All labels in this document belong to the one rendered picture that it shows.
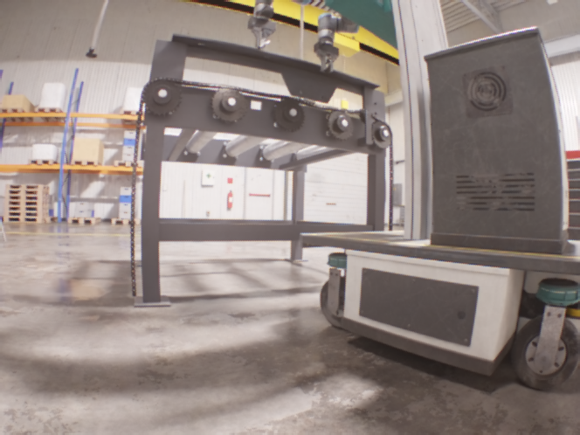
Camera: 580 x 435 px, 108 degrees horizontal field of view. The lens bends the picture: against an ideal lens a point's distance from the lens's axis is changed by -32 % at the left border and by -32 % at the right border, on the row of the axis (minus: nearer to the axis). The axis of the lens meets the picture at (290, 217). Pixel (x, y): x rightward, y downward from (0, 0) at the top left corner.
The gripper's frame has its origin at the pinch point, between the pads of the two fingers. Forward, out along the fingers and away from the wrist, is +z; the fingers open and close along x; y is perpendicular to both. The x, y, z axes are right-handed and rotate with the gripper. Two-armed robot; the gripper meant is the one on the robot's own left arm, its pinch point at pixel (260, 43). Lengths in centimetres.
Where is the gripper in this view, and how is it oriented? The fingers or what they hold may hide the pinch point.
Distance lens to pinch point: 152.6
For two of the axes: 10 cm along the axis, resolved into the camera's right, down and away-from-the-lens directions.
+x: -8.9, -0.2, -4.6
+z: -0.3, 10.0, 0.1
